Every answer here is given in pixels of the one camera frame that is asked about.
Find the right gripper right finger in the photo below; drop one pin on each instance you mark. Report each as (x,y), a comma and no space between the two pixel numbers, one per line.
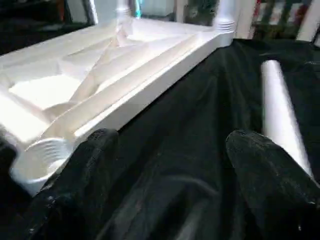
(280,190)

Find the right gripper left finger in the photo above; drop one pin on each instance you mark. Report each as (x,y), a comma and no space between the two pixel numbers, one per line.
(80,190)

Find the white plastic table leg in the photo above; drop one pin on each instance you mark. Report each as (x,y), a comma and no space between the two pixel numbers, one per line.
(280,110)
(123,7)
(225,15)

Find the white plastic table top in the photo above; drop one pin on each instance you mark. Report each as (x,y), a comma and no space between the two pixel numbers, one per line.
(100,75)

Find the black work surface mat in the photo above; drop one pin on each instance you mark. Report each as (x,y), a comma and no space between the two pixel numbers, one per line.
(200,125)

